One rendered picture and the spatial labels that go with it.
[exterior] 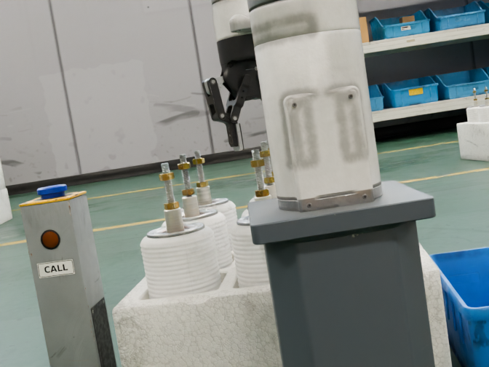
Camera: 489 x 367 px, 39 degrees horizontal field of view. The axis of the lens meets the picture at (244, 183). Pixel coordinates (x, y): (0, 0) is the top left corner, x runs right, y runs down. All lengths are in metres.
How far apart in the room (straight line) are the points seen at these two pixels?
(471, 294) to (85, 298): 0.60
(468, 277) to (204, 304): 0.49
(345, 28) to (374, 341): 0.25
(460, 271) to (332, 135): 0.63
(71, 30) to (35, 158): 1.17
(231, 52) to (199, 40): 5.20
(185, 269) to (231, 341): 0.10
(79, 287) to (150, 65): 5.27
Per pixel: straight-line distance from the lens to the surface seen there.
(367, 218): 0.54
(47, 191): 0.96
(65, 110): 6.28
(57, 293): 0.96
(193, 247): 0.85
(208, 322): 0.83
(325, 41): 0.56
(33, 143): 6.36
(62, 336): 0.98
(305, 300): 0.56
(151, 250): 0.86
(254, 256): 0.84
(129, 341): 0.86
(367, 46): 5.47
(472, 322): 0.87
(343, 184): 0.56
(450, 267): 1.15
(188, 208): 0.99
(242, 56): 0.94
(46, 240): 0.95
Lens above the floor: 0.39
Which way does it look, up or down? 6 degrees down
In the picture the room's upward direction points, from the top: 9 degrees counter-clockwise
